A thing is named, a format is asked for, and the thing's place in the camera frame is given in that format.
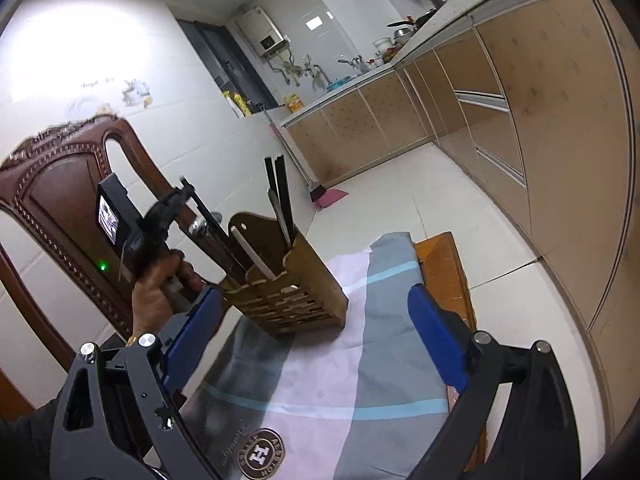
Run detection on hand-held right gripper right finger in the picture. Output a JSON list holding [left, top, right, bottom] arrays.
[[407, 282, 586, 480]]

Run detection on broom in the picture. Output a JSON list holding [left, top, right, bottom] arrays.
[[260, 102, 328, 203]]

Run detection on beige kitchen counter cabinets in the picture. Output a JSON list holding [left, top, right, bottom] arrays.
[[280, 0, 640, 461]]

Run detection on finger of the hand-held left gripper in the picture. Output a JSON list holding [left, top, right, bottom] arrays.
[[187, 194, 223, 237], [142, 176, 198, 243]]

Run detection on white plastic utensil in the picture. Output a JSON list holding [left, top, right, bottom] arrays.
[[229, 225, 277, 282]]

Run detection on pile of black silver cutlery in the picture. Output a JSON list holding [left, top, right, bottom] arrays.
[[264, 156, 293, 251]]

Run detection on carved wooden chair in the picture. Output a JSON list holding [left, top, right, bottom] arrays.
[[0, 115, 488, 471]]

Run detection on checked grey pink cloth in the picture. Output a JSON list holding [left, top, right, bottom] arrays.
[[177, 231, 468, 480]]

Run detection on dark door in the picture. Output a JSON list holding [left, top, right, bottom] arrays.
[[176, 19, 278, 111]]

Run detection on teapot wall sticker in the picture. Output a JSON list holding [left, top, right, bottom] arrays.
[[65, 77, 153, 116]]

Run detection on person's left hand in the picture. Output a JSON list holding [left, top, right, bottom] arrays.
[[131, 247, 206, 346]]

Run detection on wooden utensil holder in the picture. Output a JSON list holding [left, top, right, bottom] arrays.
[[220, 211, 350, 338]]

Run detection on yellow bottle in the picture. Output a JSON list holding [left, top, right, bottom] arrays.
[[222, 90, 253, 118]]

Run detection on person's left forearm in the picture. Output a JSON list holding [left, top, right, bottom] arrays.
[[0, 395, 66, 480]]

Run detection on pink dustpan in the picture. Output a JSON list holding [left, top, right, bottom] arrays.
[[312, 187, 350, 209]]

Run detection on white water heater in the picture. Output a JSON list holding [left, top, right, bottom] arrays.
[[235, 6, 293, 57]]

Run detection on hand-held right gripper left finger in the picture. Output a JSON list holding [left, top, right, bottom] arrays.
[[50, 285, 226, 480]]

